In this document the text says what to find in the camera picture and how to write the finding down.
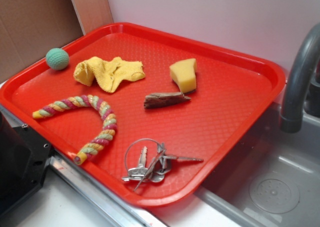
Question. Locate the grey toy faucet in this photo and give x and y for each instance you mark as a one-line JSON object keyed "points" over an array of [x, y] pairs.
{"points": [[302, 92]]}

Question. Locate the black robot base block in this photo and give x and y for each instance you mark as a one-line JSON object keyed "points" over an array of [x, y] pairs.
{"points": [[24, 158]]}

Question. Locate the green dimpled ball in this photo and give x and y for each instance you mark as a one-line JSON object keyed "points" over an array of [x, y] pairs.
{"points": [[57, 59]]}

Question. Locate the yellow sponge piece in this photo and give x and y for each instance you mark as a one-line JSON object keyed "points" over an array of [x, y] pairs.
{"points": [[183, 73]]}

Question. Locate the brown cardboard panel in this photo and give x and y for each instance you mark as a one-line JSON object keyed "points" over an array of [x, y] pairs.
{"points": [[29, 28]]}

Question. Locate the yellow crumpled cloth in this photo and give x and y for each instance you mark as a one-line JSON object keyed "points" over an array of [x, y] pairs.
{"points": [[108, 74]]}

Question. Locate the brown wood piece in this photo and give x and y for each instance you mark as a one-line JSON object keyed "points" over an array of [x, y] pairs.
{"points": [[164, 99]]}

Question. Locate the grey toy sink basin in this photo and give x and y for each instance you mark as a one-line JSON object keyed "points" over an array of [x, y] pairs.
{"points": [[269, 179]]}

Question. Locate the silver keys on ring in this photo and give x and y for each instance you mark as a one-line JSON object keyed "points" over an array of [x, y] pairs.
{"points": [[159, 166]]}

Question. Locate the red plastic tray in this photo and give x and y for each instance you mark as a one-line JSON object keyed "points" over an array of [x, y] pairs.
{"points": [[233, 90]]}

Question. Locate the multicolour twisted rope toy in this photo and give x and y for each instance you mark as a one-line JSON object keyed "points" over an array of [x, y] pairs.
{"points": [[109, 122]]}

